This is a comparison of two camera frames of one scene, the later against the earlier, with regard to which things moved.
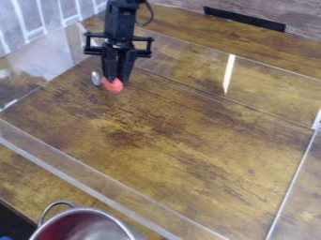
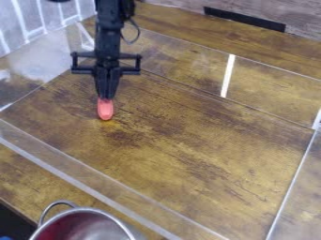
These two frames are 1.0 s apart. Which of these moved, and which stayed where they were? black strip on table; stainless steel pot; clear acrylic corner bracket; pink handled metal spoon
Moved: pink handled metal spoon
Stayed: stainless steel pot; clear acrylic corner bracket; black strip on table
